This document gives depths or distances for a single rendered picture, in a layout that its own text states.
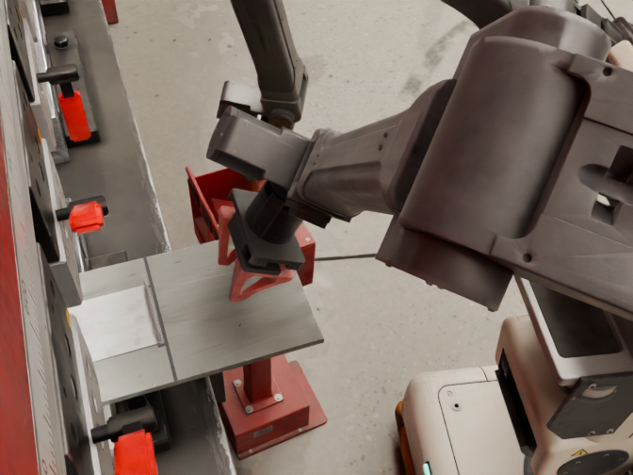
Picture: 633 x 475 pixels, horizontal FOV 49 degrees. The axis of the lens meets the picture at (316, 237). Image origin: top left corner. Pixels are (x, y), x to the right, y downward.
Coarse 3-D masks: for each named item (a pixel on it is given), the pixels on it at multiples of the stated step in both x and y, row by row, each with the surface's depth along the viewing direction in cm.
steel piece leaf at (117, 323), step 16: (144, 288) 83; (96, 304) 81; (112, 304) 81; (128, 304) 81; (144, 304) 82; (80, 320) 80; (96, 320) 80; (112, 320) 80; (128, 320) 80; (144, 320) 80; (96, 336) 78; (112, 336) 79; (128, 336) 79; (144, 336) 79; (160, 336) 78; (96, 352) 77; (112, 352) 77
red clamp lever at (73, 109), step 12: (48, 72) 70; (60, 72) 70; (72, 72) 70; (60, 84) 71; (72, 84) 72; (60, 96) 72; (72, 96) 73; (72, 108) 73; (72, 120) 74; (84, 120) 75; (72, 132) 75; (84, 132) 76
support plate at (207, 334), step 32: (160, 256) 86; (192, 256) 87; (96, 288) 83; (128, 288) 83; (160, 288) 83; (192, 288) 84; (224, 288) 84; (288, 288) 84; (192, 320) 81; (224, 320) 81; (256, 320) 81; (288, 320) 81; (128, 352) 78; (160, 352) 78; (192, 352) 78; (224, 352) 78; (256, 352) 78; (128, 384) 75; (160, 384) 75
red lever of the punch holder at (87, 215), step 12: (72, 204) 57; (84, 204) 53; (96, 204) 54; (60, 216) 56; (72, 216) 50; (84, 216) 49; (96, 216) 49; (72, 228) 49; (84, 228) 49; (96, 228) 50
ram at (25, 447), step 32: (0, 0) 58; (0, 128) 41; (0, 160) 38; (0, 192) 36; (0, 224) 34; (32, 224) 45; (0, 256) 32; (32, 256) 41; (0, 288) 30; (0, 320) 28; (0, 352) 27; (0, 384) 26; (0, 416) 25; (32, 416) 30; (0, 448) 24; (32, 448) 29
